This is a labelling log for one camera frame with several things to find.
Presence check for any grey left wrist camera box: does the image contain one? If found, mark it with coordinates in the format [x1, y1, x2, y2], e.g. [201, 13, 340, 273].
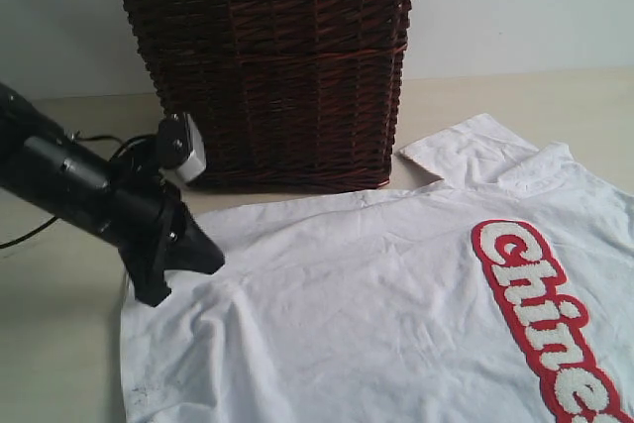
[156, 113, 207, 183]

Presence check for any white t-shirt red lettering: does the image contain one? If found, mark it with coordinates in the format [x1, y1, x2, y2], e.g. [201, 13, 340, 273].
[121, 114, 633, 422]

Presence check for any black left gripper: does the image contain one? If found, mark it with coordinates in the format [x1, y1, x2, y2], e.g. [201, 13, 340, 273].
[106, 181, 225, 307]

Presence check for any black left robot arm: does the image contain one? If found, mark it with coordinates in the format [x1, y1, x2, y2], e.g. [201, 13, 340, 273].
[1, 86, 225, 307]

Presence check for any dark brown wicker basket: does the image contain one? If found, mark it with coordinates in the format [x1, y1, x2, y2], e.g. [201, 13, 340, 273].
[122, 0, 412, 192]

